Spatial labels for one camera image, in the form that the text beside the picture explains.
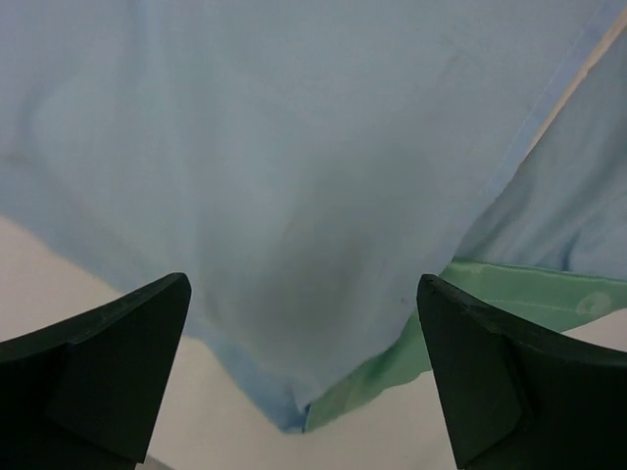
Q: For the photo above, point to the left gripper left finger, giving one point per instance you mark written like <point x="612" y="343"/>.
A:
<point x="85" y="393"/>

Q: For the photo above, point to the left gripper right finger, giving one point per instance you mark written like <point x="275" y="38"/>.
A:
<point x="516" y="395"/>

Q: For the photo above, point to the green and blue pillowcase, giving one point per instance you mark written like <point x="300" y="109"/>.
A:
<point x="305" y="162"/>

